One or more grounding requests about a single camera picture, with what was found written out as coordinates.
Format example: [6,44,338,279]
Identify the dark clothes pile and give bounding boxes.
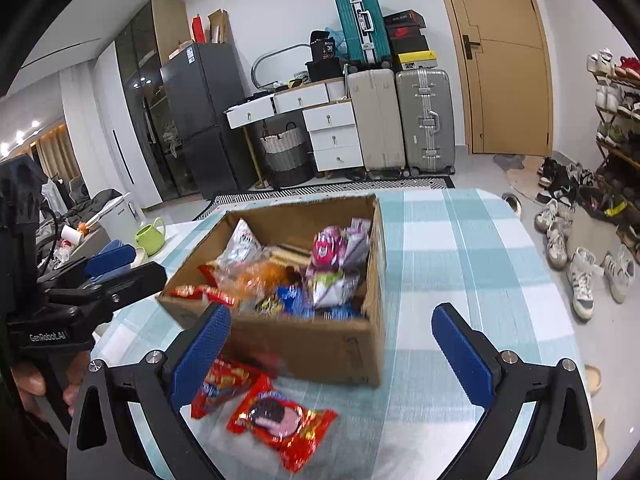
[64,187,124,228]

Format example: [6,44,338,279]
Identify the wooden shoe rack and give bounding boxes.
[590,67,640,261]

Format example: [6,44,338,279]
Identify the rows of racked shoes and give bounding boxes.
[586,48,640,241]

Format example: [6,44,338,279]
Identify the grey woven basket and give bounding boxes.
[258,122,313,190]

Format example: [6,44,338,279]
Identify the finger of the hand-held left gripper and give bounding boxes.
[39,246,138,292]
[42,260,168,322]

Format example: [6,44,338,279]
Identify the black shoe box red logo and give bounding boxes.
[387,25,431,54]

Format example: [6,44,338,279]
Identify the folded cardboard pieces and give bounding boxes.
[207,8,234,45]

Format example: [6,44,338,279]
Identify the green mug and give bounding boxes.
[134,217,169,257]

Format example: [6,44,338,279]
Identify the white kettle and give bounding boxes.
[96,194,147,237]

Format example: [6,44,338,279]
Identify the small yellow dark packet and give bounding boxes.
[254,296,284,317]

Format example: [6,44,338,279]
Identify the orange bread packet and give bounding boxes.
[215,255,297,307]

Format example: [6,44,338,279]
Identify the person's left hand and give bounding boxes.
[10,349,92,421]

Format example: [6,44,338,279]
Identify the scattered floor shoes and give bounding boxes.
[501,157,640,322]

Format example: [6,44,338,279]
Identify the clear noodle snack packet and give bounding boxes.
[264,244,312,267]

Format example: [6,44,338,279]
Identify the beige suitcase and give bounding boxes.
[347,67,407,179]

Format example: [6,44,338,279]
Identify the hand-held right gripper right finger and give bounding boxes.
[431,303,599,480]

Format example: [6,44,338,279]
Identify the black white striped rug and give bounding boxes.
[192,175,457,222]

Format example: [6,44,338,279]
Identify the glass door cabinet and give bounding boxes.
[115,0,192,207]

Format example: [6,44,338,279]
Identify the small red snack packet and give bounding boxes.
[169,284,237,307]

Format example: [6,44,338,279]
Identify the oval mirror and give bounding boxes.
[251,43,311,92]

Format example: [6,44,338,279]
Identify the white drawer dresser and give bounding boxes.
[225,79,365,173]

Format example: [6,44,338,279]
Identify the large red snack packet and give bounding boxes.
[226,374,341,474]

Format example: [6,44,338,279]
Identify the beige slipper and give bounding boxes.
[582,364,609,397]
[591,416,610,480]

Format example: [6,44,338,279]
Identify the blue biscuit packet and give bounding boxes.
[276,285,364,321]

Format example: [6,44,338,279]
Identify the beige curtain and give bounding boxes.
[36,124,82,182]

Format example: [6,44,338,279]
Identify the wooden door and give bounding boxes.
[431,0,557,157]

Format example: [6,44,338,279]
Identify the white wardrobe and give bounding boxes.
[94,42,167,207]

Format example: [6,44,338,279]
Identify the colourful candy packet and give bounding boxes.
[311,274,362,309]

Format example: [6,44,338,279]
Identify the yellow black shoe box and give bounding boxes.
[392,50,439,72]

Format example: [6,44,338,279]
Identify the dark grey fridge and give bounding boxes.
[160,42,259,202]

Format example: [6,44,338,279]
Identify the brown cardboard box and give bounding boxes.
[156,195,387,387]

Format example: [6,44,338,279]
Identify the small black box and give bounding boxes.
[309,30,337,64]

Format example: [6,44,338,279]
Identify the silver suitcase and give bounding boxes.
[395,68,457,177]

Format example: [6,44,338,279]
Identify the purple grape candy packet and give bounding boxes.
[345,217,374,267]

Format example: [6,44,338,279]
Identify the teal checked tablecloth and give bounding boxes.
[92,187,597,480]

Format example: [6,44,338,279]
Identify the blue plastic bag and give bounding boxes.
[325,25,347,59]

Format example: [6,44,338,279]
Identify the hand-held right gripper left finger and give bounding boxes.
[67,304,233,480]

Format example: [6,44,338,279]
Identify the teal suitcase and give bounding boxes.
[333,0,392,66]

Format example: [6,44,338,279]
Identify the red packet blue label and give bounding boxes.
[190,355,271,421]

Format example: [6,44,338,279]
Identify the black bag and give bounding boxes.
[304,57,349,84]

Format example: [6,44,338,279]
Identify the round beige floor mat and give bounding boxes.
[492,152,626,252]

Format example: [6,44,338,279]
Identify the white snack packet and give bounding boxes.
[219,219,264,272]

